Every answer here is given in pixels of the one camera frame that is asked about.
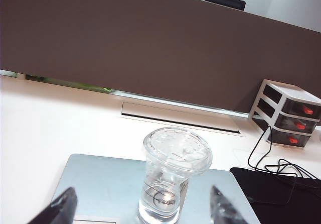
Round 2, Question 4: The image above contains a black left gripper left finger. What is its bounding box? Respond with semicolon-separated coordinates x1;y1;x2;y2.
26;186;78;224

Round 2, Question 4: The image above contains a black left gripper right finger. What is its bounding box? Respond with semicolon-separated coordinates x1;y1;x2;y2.
210;184;248;224

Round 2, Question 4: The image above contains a clear plastic cup with lid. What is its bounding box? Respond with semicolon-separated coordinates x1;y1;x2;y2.
137;127;213;223

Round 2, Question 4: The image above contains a silver Dell laptop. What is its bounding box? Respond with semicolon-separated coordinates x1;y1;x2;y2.
49;153;261;224

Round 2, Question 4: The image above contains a black mouse pad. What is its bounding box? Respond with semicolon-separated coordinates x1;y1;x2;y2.
230;167;321;224

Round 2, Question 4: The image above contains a green object behind divider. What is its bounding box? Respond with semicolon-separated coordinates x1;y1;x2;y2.
26;73;113;93

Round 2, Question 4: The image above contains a grey desk partition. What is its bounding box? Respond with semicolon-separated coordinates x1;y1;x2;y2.
0;0;321;121

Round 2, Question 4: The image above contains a black mouse cable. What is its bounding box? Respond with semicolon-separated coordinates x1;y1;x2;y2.
247;125;321;206

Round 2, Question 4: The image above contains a dark drawer with red handle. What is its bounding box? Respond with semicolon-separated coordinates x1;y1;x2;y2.
274;113;317;134
284;99;321;121
270;127;313;147

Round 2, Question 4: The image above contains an aluminium divider base rail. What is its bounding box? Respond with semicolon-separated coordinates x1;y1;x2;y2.
0;69;251;118

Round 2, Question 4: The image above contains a white drawer organizer frame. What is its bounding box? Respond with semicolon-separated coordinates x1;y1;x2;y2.
249;79;321;148

